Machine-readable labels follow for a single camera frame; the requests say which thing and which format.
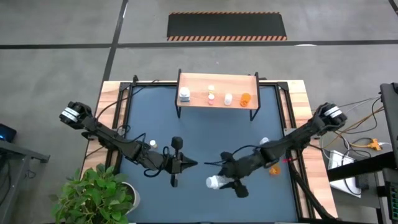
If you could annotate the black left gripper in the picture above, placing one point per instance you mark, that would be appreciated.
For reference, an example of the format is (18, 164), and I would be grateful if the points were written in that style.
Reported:
(174, 163)

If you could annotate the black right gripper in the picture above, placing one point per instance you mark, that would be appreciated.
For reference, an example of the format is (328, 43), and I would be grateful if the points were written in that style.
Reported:
(242, 166)

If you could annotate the white Trader Joe's melatonin bottle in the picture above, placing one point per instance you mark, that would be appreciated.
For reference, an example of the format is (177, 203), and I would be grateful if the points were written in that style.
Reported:
(184, 94)
(213, 182)

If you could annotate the pale yellow vial white cap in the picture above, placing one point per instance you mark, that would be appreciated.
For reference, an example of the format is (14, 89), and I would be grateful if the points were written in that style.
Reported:
(211, 88)
(153, 143)

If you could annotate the orange capless pill vial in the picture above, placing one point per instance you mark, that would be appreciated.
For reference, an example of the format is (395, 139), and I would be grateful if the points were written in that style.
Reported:
(245, 99)
(275, 170)

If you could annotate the pink vial with white cap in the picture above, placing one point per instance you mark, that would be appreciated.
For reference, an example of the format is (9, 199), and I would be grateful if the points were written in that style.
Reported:
(211, 99)

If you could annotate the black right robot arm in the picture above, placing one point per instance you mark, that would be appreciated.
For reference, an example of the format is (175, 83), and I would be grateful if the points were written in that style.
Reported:
(298, 133)

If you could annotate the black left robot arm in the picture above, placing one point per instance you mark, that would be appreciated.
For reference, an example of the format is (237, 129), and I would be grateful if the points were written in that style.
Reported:
(105, 133)

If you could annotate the blue-grey table mat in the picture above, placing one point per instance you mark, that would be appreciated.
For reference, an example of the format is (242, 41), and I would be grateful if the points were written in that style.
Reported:
(202, 133)

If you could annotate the white plant pot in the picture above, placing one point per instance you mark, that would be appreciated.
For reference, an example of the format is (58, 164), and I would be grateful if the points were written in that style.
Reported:
(136, 199)

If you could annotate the red tag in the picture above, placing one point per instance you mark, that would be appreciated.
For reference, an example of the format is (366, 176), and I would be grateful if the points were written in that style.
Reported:
(287, 160)

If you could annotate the green potted plant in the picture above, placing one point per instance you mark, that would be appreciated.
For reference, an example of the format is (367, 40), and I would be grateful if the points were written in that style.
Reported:
(93, 196)

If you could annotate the white box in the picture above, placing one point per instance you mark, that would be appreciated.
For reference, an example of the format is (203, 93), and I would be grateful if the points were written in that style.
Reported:
(337, 158)

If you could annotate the black hazard-striped floor mat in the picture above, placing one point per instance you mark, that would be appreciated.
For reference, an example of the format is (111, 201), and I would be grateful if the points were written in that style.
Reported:
(226, 26)

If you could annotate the yellow power splitter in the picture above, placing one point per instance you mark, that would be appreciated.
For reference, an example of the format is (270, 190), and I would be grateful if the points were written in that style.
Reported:
(374, 144)

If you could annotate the black equipment rack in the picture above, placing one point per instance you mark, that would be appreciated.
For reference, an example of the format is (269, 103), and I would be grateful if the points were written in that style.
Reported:
(392, 199)

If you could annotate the grey metal stand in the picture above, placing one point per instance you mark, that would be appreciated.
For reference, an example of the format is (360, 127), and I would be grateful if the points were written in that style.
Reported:
(18, 151)

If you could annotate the computer monitor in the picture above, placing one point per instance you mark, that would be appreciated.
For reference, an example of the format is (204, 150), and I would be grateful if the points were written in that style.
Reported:
(390, 118)

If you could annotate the black device with blue light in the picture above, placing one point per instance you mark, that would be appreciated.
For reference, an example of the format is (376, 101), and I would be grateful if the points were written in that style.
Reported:
(6, 132)

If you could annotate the black aluminium table frame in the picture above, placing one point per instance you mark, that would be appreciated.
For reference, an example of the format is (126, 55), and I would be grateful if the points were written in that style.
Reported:
(155, 83)

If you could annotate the wooden shelf with black frame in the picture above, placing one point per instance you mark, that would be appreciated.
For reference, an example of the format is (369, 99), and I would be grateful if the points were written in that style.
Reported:
(236, 84)

